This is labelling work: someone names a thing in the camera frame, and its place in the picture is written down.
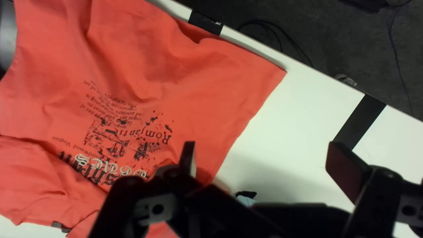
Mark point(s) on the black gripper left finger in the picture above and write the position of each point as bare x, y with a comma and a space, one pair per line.
146, 206

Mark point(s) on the long black tape strip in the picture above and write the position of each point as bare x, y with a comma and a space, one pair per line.
359, 119

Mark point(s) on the coral red printed shirt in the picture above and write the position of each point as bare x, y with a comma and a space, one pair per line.
110, 57

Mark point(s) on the short black tape strip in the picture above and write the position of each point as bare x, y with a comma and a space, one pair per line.
205, 21

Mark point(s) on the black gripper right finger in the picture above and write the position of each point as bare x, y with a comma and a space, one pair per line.
379, 198

